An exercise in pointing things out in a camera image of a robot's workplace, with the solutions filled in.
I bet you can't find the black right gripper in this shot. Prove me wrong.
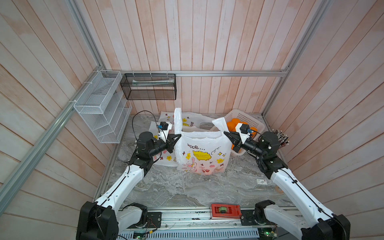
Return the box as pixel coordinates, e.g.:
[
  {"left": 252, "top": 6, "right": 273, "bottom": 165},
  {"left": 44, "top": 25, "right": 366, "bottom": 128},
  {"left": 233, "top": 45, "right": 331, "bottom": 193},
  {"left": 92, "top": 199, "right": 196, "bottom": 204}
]
[{"left": 225, "top": 132, "right": 266, "bottom": 162}]

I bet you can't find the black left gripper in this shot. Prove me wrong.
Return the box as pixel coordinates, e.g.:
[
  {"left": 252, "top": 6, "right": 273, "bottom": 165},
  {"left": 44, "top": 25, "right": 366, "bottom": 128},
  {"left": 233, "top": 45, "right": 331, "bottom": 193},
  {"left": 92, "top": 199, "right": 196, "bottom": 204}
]
[{"left": 148, "top": 133, "right": 182, "bottom": 157}]

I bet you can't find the white printed bag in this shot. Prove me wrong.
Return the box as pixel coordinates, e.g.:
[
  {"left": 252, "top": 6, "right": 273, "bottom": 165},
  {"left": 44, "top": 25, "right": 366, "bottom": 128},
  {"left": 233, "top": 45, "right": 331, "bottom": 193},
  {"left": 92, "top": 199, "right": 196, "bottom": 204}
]
[
  {"left": 149, "top": 122, "right": 179, "bottom": 168},
  {"left": 159, "top": 112, "right": 214, "bottom": 130}
]

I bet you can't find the white plastic bag front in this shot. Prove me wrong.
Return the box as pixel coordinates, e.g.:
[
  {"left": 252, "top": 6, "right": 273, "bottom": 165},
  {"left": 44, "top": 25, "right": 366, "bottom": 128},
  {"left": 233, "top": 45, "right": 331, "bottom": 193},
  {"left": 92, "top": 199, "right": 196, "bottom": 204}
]
[{"left": 174, "top": 108, "right": 232, "bottom": 176}]

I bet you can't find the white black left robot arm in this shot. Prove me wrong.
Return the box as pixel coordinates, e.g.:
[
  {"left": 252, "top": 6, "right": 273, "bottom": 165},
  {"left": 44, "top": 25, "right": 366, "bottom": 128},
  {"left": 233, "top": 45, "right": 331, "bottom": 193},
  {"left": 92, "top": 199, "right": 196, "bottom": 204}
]
[{"left": 76, "top": 132, "right": 181, "bottom": 240}]

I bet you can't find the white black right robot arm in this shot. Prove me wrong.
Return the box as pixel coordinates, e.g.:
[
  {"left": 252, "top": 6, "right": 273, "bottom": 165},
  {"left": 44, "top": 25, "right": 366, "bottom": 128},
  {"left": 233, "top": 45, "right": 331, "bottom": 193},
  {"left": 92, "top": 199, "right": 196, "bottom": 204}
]
[{"left": 224, "top": 130, "right": 351, "bottom": 240}]

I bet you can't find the orange fruit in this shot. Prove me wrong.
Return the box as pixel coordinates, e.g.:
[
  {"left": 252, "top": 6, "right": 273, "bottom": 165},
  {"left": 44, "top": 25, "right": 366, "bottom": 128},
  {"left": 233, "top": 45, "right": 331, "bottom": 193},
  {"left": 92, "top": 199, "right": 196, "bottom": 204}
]
[
  {"left": 227, "top": 119, "right": 241, "bottom": 132},
  {"left": 251, "top": 127, "right": 258, "bottom": 135}
]

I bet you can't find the white plastic perforated basket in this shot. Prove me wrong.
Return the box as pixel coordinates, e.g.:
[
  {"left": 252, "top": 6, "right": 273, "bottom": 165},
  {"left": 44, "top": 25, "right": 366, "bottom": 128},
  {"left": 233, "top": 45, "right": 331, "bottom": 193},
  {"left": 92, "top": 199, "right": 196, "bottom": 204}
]
[{"left": 209, "top": 108, "right": 266, "bottom": 157}]

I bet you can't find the white printed bag back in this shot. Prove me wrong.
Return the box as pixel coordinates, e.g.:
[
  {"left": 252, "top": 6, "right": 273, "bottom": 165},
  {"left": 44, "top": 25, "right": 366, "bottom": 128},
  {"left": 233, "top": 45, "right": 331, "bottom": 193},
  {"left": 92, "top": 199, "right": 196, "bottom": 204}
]
[{"left": 159, "top": 112, "right": 214, "bottom": 130}]

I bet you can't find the red cup of pens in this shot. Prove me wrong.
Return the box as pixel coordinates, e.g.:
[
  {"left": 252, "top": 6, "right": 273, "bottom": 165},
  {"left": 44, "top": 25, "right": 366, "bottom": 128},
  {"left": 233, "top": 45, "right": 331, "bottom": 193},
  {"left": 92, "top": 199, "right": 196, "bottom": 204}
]
[{"left": 273, "top": 130, "right": 290, "bottom": 148}]

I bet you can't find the small white label card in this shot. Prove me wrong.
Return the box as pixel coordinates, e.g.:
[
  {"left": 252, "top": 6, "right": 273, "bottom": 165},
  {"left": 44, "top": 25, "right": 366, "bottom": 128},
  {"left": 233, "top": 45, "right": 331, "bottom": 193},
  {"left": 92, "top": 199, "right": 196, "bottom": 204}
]
[{"left": 257, "top": 179, "right": 268, "bottom": 185}]

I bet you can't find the red tape dispenser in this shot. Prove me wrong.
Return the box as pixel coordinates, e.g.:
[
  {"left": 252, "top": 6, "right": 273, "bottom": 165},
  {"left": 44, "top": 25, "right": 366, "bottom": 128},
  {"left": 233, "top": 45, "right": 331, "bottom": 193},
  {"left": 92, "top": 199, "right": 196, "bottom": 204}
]
[{"left": 211, "top": 204, "right": 242, "bottom": 219}]

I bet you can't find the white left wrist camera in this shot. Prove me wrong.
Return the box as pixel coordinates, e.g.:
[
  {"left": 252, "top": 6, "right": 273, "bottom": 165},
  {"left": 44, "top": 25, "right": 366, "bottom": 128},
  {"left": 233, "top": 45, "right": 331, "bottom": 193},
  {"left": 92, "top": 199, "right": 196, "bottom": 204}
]
[{"left": 158, "top": 122, "right": 173, "bottom": 142}]

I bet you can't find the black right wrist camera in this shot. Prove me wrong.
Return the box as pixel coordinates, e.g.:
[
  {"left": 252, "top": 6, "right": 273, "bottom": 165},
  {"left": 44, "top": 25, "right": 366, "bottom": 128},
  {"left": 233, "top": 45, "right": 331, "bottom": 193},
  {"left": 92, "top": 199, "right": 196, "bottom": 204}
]
[{"left": 235, "top": 123, "right": 252, "bottom": 144}]

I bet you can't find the black wire mesh basket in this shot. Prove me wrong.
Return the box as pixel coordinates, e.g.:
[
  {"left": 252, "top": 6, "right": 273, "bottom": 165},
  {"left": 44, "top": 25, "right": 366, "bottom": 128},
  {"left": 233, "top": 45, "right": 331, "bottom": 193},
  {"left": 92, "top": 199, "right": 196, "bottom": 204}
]
[{"left": 120, "top": 73, "right": 177, "bottom": 101}]

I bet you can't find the white wire mesh shelf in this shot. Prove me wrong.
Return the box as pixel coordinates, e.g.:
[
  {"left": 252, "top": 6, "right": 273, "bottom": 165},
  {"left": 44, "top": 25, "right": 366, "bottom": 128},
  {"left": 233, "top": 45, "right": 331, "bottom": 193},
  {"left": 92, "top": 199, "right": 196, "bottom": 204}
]
[{"left": 74, "top": 71, "right": 132, "bottom": 144}]

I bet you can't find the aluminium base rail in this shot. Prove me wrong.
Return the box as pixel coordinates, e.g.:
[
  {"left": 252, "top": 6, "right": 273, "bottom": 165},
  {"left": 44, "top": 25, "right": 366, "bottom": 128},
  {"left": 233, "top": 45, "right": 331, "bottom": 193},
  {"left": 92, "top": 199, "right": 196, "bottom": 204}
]
[{"left": 119, "top": 206, "right": 326, "bottom": 240}]

